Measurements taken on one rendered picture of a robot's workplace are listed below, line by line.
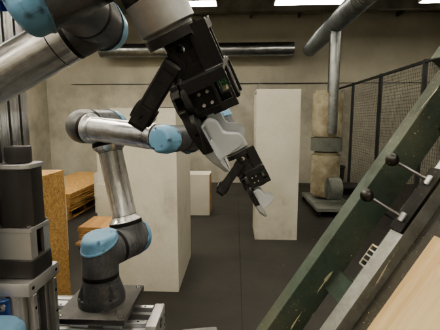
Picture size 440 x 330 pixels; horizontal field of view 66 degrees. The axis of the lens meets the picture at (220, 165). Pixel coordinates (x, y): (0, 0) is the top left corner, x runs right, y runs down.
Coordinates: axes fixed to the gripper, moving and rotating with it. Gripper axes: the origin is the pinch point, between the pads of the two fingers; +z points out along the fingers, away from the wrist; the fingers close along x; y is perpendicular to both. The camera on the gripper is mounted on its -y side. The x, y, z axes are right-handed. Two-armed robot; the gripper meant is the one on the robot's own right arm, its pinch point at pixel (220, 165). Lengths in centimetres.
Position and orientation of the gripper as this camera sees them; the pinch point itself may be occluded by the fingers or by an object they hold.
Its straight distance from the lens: 51.5
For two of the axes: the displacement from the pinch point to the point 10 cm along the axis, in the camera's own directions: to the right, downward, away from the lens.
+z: 4.2, 8.3, 3.8
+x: 1.2, -4.6, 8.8
